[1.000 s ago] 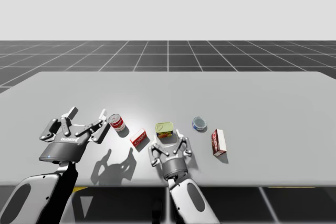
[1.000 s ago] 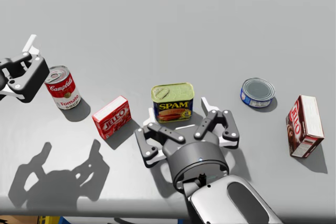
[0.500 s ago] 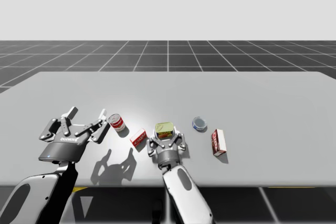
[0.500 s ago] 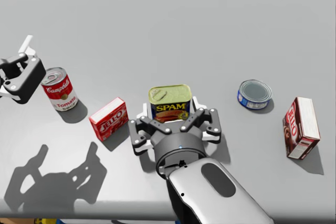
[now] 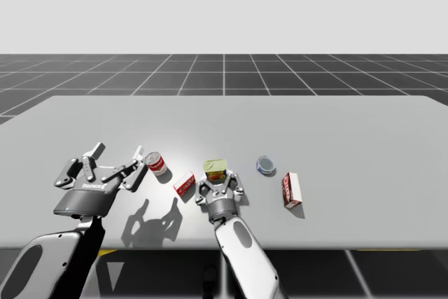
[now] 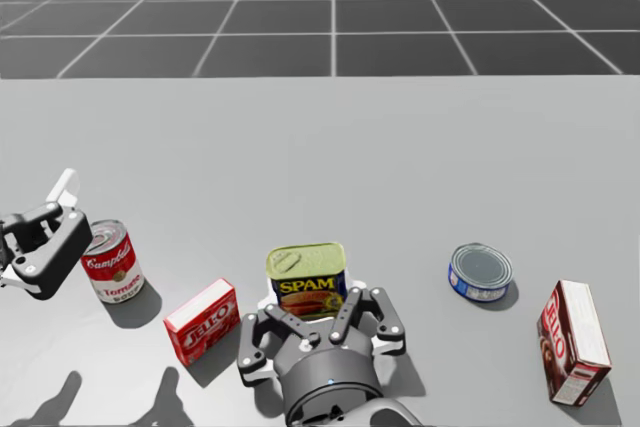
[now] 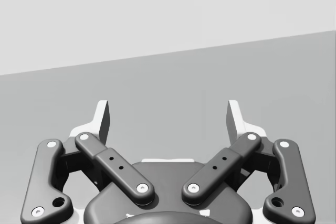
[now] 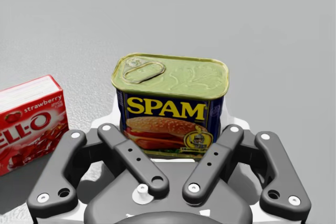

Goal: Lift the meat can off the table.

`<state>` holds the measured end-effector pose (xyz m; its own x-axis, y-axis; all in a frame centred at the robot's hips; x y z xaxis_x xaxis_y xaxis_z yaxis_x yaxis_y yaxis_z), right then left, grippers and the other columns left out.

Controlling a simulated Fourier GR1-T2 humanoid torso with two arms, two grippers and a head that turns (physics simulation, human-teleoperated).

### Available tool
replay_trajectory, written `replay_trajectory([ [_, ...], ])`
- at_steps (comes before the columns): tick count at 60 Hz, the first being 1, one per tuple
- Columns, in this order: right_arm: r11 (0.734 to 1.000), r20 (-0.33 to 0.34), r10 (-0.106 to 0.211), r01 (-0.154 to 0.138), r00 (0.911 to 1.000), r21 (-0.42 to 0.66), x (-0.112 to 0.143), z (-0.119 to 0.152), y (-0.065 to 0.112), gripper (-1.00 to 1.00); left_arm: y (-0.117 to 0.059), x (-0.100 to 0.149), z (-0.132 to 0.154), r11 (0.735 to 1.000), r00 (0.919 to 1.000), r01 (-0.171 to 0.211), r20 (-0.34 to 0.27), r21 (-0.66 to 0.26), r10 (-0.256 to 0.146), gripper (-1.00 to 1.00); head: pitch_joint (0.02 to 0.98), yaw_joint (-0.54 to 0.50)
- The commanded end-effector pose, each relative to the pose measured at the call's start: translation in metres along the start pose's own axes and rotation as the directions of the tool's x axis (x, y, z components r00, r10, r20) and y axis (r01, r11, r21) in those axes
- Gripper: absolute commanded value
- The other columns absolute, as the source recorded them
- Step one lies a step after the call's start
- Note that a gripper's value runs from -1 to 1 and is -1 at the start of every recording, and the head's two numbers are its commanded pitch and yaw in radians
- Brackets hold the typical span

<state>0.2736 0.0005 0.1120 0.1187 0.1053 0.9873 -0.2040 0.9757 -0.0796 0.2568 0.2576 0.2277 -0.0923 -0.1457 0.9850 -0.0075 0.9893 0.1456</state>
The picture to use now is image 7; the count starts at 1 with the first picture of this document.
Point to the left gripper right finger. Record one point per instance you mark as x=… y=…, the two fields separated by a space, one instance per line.
x=219 y=163

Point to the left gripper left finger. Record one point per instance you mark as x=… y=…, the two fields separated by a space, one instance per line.
x=118 y=166

